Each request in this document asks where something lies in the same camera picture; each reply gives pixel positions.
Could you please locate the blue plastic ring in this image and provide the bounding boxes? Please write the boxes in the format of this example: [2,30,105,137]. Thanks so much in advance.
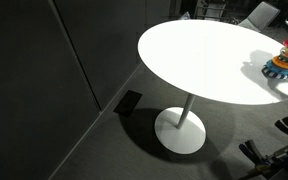
[265,59,288,75]

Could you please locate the white table pole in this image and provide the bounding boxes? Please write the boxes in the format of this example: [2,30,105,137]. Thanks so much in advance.
[176,93,197,130]

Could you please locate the orange plastic ring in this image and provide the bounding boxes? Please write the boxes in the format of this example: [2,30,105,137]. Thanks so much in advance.
[271,54,288,70]

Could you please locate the white round table base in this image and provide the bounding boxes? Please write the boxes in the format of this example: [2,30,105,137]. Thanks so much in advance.
[154,106,207,155]

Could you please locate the grey chair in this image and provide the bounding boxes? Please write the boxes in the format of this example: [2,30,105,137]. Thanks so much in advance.
[237,1,281,33]

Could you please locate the black floor plate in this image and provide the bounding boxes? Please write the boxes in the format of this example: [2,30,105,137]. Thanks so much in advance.
[113,89,143,118]

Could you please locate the dark metal frame chair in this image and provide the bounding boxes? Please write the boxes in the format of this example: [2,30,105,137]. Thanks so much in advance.
[193,0,229,21]

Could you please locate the black white striped ring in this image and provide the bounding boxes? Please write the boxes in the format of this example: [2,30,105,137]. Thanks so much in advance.
[261,64,288,80]

